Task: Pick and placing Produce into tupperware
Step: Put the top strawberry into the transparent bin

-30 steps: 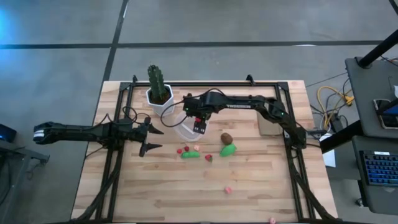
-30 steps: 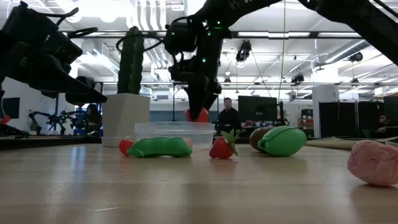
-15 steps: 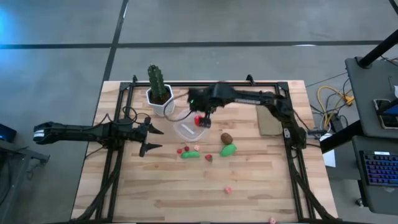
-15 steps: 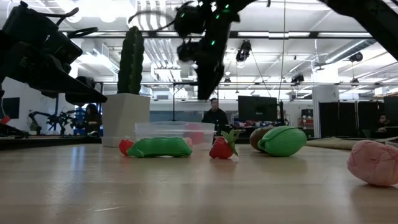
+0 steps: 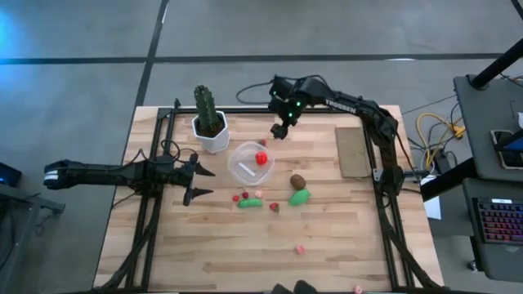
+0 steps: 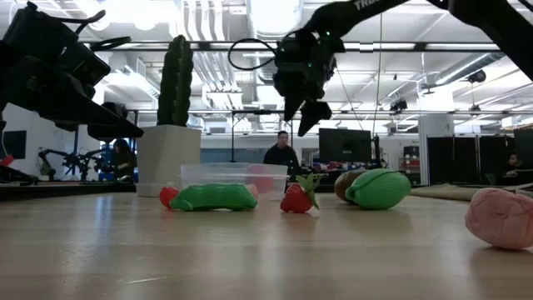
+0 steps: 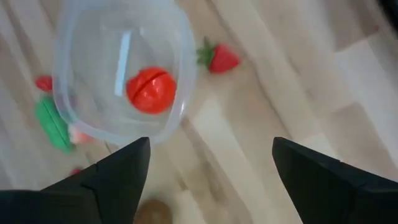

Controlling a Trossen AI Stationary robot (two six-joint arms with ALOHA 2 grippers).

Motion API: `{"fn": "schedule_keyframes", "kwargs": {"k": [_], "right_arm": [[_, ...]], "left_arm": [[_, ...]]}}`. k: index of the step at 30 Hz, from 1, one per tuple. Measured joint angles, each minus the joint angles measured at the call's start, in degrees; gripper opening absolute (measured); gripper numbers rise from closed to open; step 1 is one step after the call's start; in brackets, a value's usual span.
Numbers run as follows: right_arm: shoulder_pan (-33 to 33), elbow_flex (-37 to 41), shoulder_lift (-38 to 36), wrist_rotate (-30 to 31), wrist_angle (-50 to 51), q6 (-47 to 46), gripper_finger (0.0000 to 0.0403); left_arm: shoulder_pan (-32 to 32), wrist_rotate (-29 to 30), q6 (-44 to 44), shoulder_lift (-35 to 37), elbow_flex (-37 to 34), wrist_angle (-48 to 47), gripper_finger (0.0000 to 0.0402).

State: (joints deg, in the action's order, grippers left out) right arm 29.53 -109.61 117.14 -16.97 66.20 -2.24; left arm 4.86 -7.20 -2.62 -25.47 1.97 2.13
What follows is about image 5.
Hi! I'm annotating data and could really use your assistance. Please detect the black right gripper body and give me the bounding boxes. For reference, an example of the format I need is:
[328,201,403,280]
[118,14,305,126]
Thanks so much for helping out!
[268,74,308,128]

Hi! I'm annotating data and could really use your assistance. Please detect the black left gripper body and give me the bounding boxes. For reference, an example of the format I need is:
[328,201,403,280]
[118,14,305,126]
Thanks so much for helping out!
[163,152,200,207]

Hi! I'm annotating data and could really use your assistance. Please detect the clear plastic tupperware container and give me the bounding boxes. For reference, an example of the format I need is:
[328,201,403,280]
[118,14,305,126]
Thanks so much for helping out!
[226,140,276,187]

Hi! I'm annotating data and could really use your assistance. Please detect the white hexagonal plant pot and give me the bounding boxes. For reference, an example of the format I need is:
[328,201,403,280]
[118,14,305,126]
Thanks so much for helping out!
[190,110,231,155]

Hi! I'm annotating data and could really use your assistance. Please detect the brown toy kiwi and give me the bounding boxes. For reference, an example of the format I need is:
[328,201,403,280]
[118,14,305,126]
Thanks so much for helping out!
[289,173,307,191]

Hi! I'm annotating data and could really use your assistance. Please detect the green toy cucumber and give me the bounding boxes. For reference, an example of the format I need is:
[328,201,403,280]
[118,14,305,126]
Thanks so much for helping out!
[236,198,264,210]

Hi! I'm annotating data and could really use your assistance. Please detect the green cactus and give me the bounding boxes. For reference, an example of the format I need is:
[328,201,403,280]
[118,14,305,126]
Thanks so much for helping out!
[193,84,220,132]

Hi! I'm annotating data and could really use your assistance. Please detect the green toy vegetable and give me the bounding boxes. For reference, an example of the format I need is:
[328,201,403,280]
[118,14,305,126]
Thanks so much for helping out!
[287,188,312,207]

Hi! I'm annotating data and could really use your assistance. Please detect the brown cardboard sheet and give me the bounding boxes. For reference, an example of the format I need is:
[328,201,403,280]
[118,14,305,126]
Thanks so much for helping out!
[334,127,373,179]

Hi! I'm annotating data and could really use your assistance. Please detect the black power strip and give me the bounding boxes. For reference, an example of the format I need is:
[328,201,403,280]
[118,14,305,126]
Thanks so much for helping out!
[432,148,453,176]

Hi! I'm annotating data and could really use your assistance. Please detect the white paper sheet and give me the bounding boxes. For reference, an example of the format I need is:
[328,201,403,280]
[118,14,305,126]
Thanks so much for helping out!
[419,174,443,221]

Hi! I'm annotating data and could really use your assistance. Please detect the grey metal stand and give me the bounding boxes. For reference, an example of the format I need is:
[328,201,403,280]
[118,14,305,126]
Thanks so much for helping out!
[0,183,67,283]

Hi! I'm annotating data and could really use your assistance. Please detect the black diagonal beam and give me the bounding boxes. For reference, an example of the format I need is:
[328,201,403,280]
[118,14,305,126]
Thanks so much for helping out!
[419,157,477,203]

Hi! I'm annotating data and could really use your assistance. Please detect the black device with blue light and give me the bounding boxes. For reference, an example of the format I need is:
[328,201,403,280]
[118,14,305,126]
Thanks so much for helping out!
[0,162,23,189]

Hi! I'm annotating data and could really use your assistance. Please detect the grey desk with phone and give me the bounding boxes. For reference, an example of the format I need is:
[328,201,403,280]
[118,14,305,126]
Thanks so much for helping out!
[453,73,523,183]

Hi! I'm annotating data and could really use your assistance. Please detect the black pole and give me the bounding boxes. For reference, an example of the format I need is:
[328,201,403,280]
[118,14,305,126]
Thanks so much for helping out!
[468,38,523,90]

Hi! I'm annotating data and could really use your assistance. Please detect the smartphone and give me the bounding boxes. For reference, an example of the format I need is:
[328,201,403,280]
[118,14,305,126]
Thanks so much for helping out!
[489,129,523,171]

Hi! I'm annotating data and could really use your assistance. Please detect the backlit rainbow keyboard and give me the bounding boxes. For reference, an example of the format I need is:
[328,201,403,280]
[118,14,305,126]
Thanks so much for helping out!
[472,197,523,247]

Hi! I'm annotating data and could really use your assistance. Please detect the grey desk with keyboard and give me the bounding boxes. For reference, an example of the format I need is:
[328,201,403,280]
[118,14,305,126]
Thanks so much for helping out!
[461,176,523,283]

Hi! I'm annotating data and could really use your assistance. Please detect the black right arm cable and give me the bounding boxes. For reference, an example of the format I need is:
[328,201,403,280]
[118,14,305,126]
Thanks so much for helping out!
[235,81,274,106]

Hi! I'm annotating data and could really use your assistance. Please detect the yellow cable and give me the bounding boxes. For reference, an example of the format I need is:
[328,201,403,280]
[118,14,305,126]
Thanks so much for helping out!
[415,112,467,171]

